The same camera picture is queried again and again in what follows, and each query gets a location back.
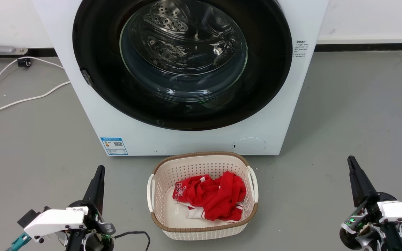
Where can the white front-load washing machine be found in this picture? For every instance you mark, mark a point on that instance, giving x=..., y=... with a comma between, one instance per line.
x=187, y=143

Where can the black round glass washer door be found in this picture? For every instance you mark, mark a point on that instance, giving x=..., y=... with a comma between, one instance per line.
x=96, y=38

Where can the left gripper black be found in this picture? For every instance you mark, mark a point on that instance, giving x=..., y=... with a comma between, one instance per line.
x=94, y=240

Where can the cream perforated laundry basket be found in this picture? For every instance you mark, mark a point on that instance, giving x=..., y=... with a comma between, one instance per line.
x=201, y=160

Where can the small black floor plug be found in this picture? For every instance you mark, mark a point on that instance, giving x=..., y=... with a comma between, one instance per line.
x=24, y=62

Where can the blue energy label sticker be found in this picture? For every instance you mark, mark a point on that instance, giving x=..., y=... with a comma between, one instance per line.
x=114, y=146

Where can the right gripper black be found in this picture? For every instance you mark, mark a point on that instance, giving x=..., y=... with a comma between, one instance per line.
x=368, y=212

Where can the red garment with white trim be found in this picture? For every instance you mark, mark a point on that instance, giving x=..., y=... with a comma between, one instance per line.
x=218, y=198

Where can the teal connector piece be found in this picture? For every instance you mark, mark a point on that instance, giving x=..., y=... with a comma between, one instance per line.
x=19, y=241

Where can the round white filter cover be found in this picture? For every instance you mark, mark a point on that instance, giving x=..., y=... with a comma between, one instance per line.
x=250, y=145

